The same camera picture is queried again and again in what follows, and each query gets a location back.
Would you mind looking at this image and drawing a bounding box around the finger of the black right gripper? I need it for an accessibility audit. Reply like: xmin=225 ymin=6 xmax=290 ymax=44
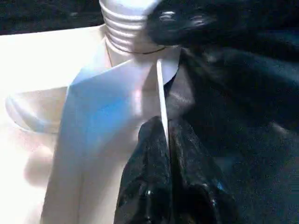
xmin=144 ymin=0 xmax=223 ymax=46

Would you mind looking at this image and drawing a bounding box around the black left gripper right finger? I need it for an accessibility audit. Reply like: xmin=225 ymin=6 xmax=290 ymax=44
xmin=168 ymin=119 xmax=241 ymax=224

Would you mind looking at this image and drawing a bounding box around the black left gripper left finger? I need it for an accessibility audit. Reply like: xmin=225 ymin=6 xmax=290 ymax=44
xmin=114 ymin=115 xmax=175 ymax=224

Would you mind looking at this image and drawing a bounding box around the white plastic table leg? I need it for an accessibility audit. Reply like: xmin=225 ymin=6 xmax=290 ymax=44
xmin=99 ymin=0 xmax=164 ymax=55

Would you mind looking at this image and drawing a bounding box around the white plastic table top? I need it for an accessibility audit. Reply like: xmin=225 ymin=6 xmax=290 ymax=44
xmin=0 ymin=25 xmax=183 ymax=224

